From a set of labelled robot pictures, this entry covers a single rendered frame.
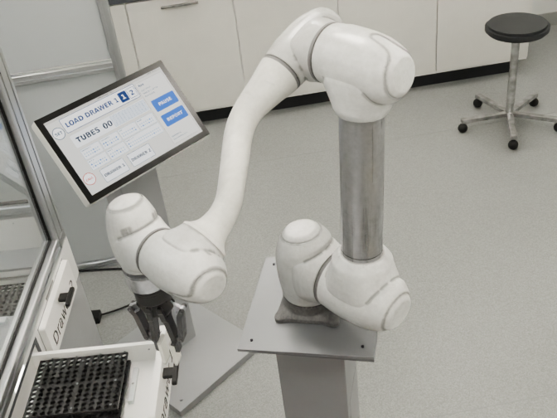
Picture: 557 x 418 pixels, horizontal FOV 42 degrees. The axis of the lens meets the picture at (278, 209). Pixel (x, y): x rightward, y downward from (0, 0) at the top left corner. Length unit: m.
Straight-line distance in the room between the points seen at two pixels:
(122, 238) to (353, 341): 0.79
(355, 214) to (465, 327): 1.53
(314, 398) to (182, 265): 1.01
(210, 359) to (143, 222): 1.66
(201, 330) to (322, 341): 1.23
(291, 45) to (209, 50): 2.93
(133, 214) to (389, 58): 0.58
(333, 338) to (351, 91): 0.75
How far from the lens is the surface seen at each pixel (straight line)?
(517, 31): 4.12
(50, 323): 2.02
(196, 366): 2.98
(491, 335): 3.08
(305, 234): 1.85
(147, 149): 2.45
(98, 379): 1.87
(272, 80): 1.53
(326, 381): 2.14
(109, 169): 2.38
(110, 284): 3.54
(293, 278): 1.88
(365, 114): 1.50
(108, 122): 2.44
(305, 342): 1.96
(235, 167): 1.42
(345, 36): 1.49
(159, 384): 1.74
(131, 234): 1.40
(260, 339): 1.99
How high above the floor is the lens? 2.18
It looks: 35 degrees down
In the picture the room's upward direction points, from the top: 7 degrees counter-clockwise
